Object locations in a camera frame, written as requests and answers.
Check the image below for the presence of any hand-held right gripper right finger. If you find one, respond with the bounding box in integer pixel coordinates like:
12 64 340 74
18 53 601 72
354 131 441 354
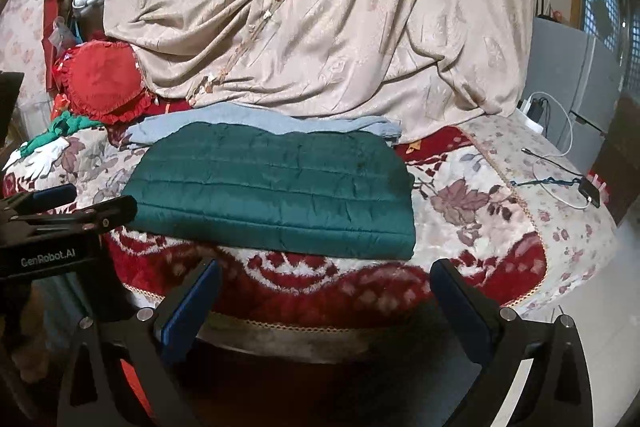
430 258 593 427

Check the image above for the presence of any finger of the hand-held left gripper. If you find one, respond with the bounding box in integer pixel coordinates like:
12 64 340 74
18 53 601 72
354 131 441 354
0 184 79 219
30 194 139 238

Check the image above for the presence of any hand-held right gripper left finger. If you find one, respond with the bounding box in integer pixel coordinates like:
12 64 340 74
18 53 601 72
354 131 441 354
56 257 223 427

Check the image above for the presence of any green puffer jacket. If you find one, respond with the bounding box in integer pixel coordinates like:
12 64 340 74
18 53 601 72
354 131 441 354
121 122 417 258

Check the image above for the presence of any green white cloth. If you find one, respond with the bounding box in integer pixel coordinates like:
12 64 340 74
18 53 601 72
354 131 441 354
2 114 106 182

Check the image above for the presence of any floral fleece blanket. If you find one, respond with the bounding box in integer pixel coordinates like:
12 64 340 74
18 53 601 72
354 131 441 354
2 112 618 348

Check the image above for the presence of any red frilled cushion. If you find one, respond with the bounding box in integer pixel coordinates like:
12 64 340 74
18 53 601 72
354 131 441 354
55 41 161 125

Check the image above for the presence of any black phone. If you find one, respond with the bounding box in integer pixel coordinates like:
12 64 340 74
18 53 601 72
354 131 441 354
579 177 602 208

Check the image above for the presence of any white power strip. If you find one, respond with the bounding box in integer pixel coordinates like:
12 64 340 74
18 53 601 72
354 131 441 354
520 99 548 128

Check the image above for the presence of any light blue cloth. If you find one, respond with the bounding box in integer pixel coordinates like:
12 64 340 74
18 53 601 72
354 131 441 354
125 107 403 150

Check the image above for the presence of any grey cabinet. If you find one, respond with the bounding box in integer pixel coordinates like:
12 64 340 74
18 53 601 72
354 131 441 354
525 17 623 158

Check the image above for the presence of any beige patterned cloth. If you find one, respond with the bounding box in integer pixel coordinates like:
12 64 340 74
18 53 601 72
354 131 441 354
80 0 533 142

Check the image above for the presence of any black router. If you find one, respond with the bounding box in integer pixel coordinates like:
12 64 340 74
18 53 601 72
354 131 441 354
535 0 566 22

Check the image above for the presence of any black cable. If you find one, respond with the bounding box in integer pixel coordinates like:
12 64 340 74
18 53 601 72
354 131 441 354
510 147 585 188

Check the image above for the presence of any white cable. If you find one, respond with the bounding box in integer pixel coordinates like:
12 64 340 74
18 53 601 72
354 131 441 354
531 92 592 210

